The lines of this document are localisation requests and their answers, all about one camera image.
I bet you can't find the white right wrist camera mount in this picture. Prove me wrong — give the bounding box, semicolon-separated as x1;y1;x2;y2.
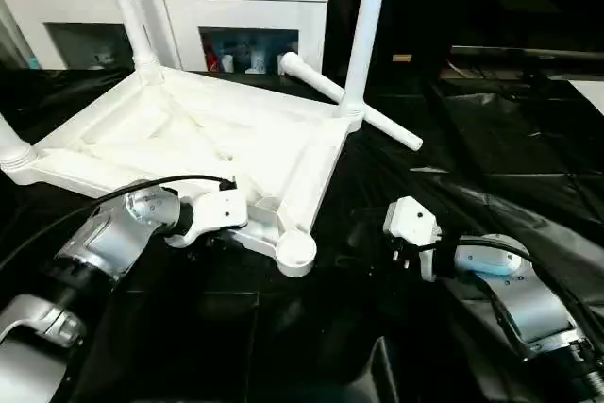
382;197;443;283

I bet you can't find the white plastic table leg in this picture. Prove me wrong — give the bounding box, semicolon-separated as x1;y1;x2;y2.
340;0;394;121
99;0;163;85
0;112;37;173
278;51;424;152

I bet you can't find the white flat side panel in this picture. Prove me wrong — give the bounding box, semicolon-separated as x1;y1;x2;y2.
566;80;604;117

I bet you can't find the grey curtain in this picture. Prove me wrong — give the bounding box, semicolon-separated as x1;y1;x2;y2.
0;0;31;70

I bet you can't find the black work surface mat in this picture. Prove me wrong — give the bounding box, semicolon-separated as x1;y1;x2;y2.
0;63;604;403

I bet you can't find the white plastic table top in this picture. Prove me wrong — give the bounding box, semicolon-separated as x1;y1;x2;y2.
0;65;365;278

